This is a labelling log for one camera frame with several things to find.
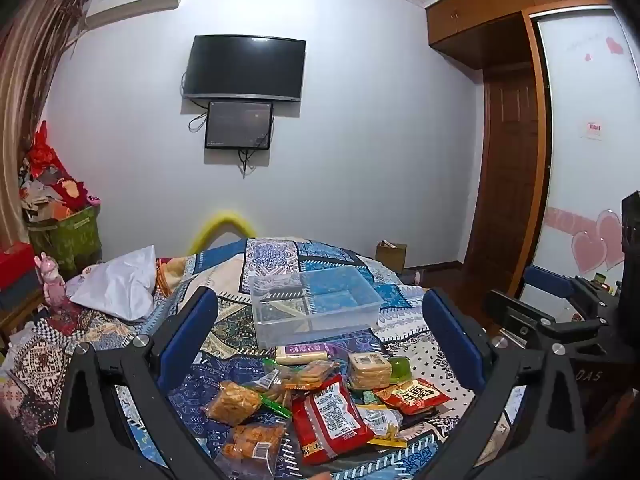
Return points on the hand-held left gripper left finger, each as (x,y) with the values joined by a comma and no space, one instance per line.
(192,330)

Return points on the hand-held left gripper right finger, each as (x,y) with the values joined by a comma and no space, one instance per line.
(450,340)

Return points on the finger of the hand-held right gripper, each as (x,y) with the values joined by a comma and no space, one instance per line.
(547,280)
(520,317)

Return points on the small red snack packet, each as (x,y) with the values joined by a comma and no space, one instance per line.
(415,396)

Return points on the round biscuit packet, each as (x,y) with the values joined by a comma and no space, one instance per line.
(369,370)

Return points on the white and yellow snack packet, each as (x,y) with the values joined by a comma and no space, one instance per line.
(380,420)

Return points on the clear plastic container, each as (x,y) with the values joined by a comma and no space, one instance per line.
(315,310)

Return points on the green-edged pastry packet with barcode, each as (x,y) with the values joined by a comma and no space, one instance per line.
(252,445)

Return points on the large red snack packet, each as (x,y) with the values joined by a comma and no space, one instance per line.
(327,417)

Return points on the green jelly cup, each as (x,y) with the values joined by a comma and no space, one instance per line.
(400,369)

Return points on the floral fleece blanket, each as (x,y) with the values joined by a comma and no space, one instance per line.
(172,272)

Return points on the green-edged fried pastry packet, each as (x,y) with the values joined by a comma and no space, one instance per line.
(235,401)

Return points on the white plastic bag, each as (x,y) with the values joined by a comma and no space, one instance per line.
(120,285)

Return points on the small green snack packet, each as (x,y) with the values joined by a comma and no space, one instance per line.
(370,397)

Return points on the cardboard box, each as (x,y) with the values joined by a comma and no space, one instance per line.
(392,256)

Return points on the white stick snack packet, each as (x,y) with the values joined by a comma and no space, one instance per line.
(300,354)

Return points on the patchwork blanket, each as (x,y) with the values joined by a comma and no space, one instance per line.
(280,260)

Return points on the yellow foam tube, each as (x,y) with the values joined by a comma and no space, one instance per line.
(225,217)

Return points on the brown wooden door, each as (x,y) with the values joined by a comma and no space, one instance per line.
(505,170)

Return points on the clear square cracker packet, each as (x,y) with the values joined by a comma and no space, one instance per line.
(312,375)

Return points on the pink bunny toy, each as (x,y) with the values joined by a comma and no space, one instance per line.
(52,285)

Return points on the green storage box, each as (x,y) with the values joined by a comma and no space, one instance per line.
(65,245)

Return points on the red box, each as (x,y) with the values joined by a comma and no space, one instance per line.
(15,265)

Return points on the white sliding wardrobe door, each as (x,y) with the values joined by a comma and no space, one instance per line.
(585,85)

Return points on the pile of red stuffed toys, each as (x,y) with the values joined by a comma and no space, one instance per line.
(50,170)

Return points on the wooden wardrobe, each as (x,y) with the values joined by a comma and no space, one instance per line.
(480,10)

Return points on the striped curtain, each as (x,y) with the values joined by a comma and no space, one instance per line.
(25,85)

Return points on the small black wall monitor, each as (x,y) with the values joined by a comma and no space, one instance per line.
(239,125)

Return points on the black wall television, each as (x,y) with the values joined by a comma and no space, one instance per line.
(245,67)

